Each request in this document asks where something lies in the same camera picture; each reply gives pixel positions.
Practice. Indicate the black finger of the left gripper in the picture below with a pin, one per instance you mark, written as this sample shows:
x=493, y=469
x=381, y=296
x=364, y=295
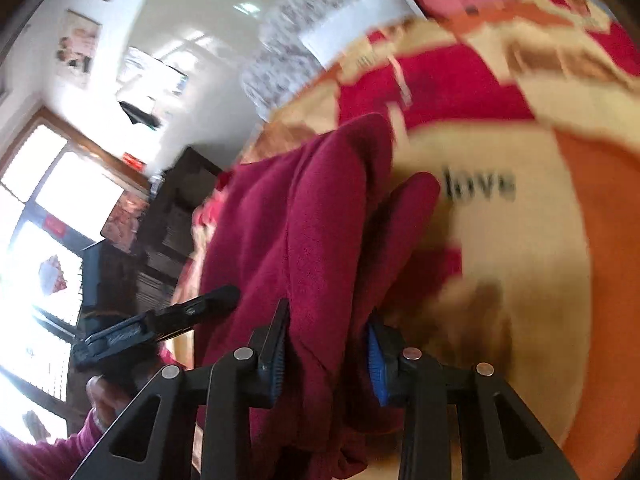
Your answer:
x=180, y=318

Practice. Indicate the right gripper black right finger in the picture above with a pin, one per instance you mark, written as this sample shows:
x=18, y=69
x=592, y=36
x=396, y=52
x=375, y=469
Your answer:
x=500, y=437

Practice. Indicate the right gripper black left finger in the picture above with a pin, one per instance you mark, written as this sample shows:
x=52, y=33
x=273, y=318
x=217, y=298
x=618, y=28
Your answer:
x=207, y=409

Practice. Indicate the dark red fleece garment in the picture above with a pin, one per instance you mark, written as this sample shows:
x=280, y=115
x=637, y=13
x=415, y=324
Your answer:
x=321, y=227

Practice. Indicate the magenta left sleeve forearm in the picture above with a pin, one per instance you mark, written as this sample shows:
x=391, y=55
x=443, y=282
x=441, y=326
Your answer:
x=43, y=460

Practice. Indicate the person's left hand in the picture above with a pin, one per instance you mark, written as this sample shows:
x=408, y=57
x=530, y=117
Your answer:
x=107, y=401

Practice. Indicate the dark wooden cabinet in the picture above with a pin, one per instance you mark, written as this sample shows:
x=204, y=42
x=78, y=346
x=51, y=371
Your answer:
x=119, y=283

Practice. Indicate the wooden framed window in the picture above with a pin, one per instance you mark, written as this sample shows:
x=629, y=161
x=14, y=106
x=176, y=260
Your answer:
x=57, y=190

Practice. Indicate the floral grey white quilt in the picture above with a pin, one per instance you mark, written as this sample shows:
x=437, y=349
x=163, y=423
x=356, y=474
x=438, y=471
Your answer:
x=298, y=38

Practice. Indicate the red orange patchwork blanket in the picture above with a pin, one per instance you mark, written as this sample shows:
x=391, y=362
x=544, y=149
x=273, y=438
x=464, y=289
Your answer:
x=526, y=112

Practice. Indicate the white folded cloth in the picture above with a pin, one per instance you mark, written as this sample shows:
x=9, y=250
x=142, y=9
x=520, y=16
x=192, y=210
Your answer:
x=329, y=38

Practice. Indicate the wall poster picture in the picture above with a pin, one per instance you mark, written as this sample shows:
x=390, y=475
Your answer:
x=76, y=48

